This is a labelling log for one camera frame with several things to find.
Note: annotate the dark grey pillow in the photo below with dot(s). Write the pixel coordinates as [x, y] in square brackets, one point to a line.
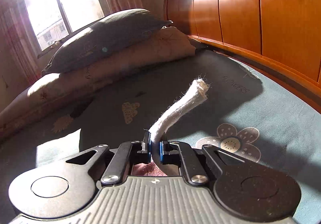
[104, 38]

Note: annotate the window with frame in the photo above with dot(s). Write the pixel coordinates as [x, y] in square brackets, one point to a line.
[54, 20]

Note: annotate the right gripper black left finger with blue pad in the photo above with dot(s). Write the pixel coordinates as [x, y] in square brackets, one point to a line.
[127, 155]

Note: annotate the folded pink beige quilt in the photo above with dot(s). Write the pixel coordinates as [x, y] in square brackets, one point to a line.
[56, 90]

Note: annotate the pink and white knit sweater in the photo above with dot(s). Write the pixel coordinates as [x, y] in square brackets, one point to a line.
[195, 95]

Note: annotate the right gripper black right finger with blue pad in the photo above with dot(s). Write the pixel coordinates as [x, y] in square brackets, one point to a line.
[184, 157]

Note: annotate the wooden headboard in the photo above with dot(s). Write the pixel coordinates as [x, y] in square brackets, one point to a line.
[279, 37]

